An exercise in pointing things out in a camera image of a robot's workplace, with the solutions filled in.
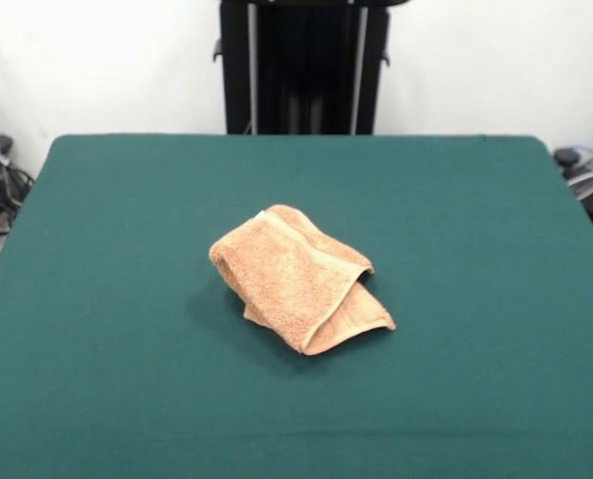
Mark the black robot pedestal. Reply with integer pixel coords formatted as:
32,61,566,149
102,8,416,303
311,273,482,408
212,0,392,136

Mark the tan terry towel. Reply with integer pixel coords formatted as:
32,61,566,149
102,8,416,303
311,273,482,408
208,203,397,357

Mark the dark green table cloth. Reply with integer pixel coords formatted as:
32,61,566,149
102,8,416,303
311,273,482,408
0,133,593,479

